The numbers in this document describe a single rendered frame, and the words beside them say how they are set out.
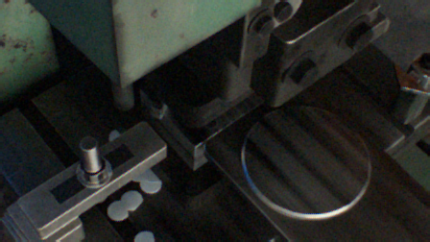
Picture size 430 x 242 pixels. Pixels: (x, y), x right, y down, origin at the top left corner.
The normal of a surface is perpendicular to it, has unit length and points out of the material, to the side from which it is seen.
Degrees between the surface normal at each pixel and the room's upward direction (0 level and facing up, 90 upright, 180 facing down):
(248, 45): 90
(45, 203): 0
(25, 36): 90
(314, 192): 0
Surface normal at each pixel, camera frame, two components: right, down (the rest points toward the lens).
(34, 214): 0.05, -0.56
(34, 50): 0.64, 0.65
